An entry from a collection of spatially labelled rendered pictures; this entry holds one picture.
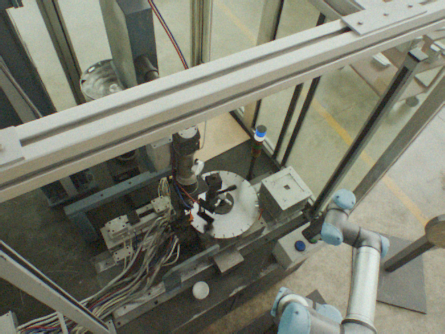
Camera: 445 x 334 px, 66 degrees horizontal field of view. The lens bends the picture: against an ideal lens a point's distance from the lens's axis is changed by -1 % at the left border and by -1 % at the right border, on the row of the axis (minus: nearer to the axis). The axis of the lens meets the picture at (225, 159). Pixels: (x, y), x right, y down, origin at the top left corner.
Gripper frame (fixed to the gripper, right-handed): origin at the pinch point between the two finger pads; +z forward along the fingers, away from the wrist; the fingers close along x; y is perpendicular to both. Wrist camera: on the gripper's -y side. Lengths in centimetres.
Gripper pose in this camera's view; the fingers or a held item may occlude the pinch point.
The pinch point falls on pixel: (312, 236)
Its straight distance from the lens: 157.6
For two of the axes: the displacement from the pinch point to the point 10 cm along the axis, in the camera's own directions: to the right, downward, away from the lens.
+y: 8.6, -3.9, 3.4
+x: -5.1, -7.3, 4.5
